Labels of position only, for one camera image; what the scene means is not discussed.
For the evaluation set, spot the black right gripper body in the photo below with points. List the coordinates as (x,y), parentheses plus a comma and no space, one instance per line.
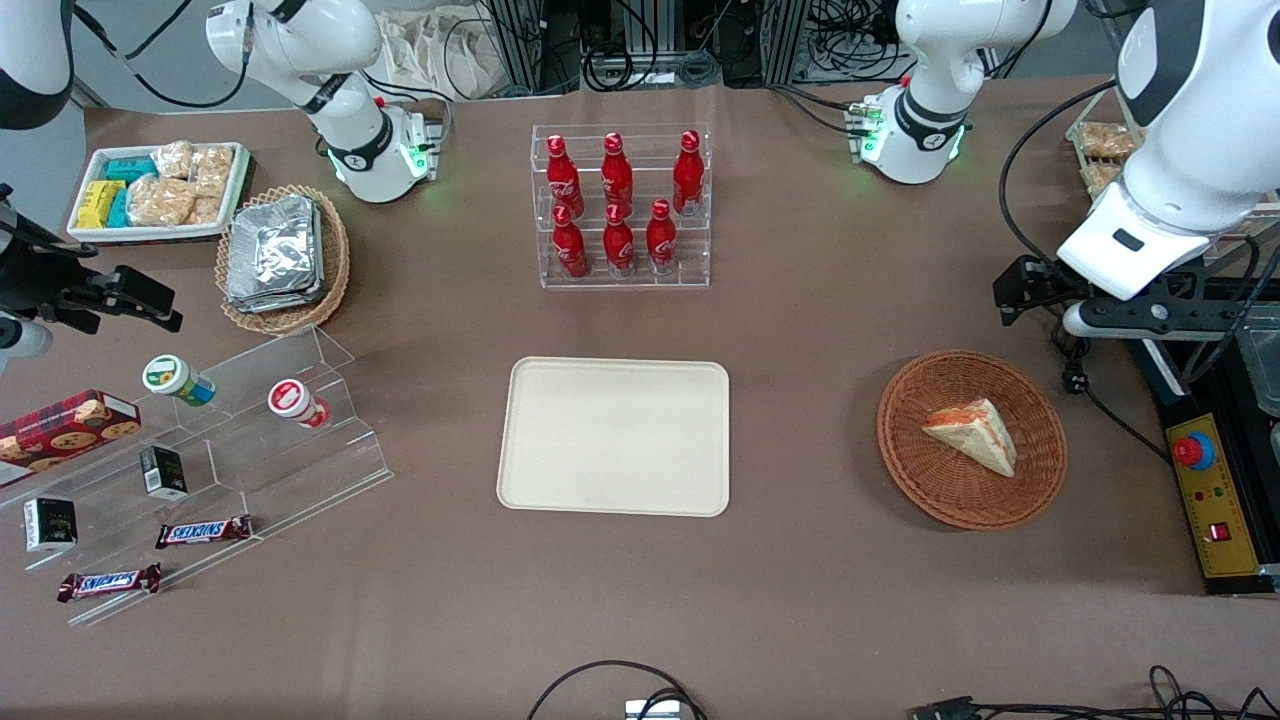
(38,272)

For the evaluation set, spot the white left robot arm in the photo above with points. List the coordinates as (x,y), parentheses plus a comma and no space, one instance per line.
(1200,120)

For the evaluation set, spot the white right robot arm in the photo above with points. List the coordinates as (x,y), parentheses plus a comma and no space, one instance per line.
(300,50)

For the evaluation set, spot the white snack tray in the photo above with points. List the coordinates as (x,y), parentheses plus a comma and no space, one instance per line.
(90,235)

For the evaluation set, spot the wrapped triangle sandwich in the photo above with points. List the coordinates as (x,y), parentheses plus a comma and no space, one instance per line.
(975,435)

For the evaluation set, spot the tan oval wicker basket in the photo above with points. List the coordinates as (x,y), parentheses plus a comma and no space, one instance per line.
(335,260)

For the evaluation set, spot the brown round wicker basket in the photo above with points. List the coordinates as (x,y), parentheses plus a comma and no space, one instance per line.
(940,490)

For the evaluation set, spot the cream rectangular tray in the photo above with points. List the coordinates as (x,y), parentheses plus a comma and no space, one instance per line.
(613,436)

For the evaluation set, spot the green lid yogurt cup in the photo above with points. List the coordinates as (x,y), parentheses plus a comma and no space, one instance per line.
(170,376)

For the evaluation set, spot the yellow snack packet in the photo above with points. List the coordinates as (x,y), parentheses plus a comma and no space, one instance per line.
(98,205)

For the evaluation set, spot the teal snack packet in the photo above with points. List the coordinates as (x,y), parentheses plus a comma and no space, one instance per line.
(130,168)
(119,210)

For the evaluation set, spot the clear plastic container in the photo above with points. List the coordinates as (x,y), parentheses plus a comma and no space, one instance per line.
(1262,370)

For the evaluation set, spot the red tartan cookie box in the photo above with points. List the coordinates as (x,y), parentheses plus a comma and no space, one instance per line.
(60,435)

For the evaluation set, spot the silver foil pack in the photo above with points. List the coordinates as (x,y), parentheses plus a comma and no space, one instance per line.
(318,285)
(272,250)

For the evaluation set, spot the white snack holder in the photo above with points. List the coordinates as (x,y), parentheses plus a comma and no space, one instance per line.
(1072,128)

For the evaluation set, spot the small black box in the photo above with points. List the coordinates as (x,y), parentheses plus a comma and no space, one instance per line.
(50,525)
(163,472)

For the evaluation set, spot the red lid yogurt cup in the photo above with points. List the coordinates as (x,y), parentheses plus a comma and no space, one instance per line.
(290,400)

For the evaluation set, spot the yellow emergency stop box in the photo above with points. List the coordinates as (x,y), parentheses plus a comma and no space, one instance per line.
(1215,500)

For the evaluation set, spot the clear acrylic stepped shelf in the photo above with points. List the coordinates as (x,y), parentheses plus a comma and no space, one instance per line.
(290,470)

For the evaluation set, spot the Snickers chocolate bar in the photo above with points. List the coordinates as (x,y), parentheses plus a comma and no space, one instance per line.
(203,532)
(110,583)

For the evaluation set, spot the red cola bottle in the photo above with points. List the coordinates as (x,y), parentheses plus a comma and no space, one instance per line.
(563,180)
(688,178)
(619,245)
(661,240)
(570,250)
(617,178)

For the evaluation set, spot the white cloth bag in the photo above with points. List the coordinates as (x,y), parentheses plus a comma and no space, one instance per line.
(440,55)

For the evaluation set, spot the clear acrylic bottle rack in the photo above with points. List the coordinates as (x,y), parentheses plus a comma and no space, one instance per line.
(625,282)

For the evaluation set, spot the black connector plug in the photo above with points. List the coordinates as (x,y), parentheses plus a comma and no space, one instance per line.
(942,710)

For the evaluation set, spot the black equipment rack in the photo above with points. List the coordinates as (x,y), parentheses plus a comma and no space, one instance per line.
(640,40)

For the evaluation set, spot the small silver device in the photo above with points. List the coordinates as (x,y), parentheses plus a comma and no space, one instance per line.
(652,711)

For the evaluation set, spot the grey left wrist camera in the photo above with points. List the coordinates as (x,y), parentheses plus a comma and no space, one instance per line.
(1140,320)

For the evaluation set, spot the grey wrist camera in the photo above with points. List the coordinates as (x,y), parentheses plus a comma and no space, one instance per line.
(1140,320)
(22,345)

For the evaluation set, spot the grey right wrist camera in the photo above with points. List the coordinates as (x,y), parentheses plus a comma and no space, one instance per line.
(22,345)

